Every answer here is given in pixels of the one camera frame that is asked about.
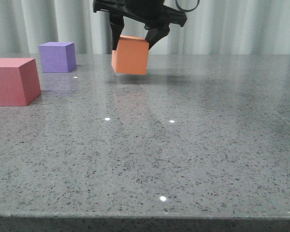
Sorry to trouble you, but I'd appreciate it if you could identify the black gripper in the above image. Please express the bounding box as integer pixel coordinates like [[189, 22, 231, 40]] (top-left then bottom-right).
[[93, 0, 187, 50]]

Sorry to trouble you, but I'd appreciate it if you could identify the orange foam cube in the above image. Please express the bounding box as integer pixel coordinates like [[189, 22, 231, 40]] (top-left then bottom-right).
[[112, 35, 149, 75]]

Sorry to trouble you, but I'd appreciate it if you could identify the purple foam cube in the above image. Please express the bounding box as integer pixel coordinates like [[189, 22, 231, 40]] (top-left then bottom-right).
[[39, 42, 77, 73]]

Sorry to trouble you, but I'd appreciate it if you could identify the pale grey-green curtain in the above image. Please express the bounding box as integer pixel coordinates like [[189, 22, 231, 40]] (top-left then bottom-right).
[[0, 0, 290, 55]]

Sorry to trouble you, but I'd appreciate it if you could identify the red foam cube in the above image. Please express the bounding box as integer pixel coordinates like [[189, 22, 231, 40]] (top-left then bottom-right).
[[0, 58, 41, 106]]

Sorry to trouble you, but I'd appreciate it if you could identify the black cable loop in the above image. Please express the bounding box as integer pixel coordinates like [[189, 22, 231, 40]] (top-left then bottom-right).
[[174, 0, 201, 13]]

